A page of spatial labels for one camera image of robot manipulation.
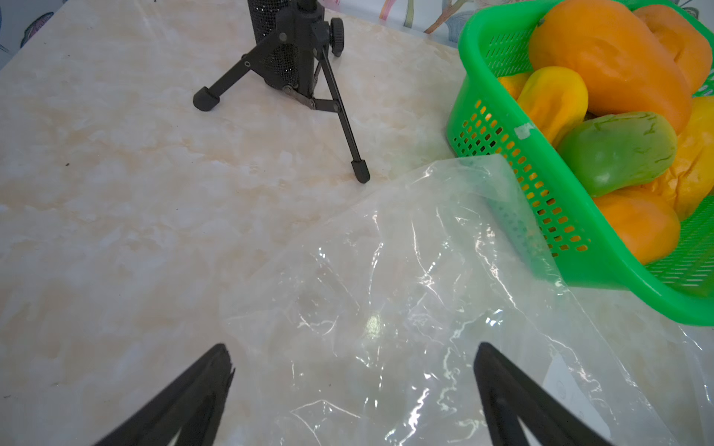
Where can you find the green mango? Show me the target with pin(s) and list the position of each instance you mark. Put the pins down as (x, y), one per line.
(616, 151)

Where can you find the black tripod microphone stand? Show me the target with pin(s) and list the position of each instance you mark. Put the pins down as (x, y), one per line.
(303, 25)

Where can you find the green plastic basket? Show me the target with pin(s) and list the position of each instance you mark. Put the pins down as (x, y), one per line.
(485, 120)

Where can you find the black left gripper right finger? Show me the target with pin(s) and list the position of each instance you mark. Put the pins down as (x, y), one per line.
(512, 401)

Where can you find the yellow crumpled mango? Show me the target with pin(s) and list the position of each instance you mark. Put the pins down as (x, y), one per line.
(690, 178)

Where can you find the large orange mango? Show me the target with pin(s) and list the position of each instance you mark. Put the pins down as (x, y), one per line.
(624, 66)

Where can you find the orange mango back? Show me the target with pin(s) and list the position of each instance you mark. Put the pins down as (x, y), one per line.
(689, 49)

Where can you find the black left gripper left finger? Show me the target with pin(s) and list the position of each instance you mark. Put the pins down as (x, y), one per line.
(187, 412)

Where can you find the orange mango front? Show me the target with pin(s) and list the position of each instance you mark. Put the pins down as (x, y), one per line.
(646, 224)

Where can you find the clear zip-top bag blue zipper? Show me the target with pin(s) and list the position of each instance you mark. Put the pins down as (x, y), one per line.
(364, 331)

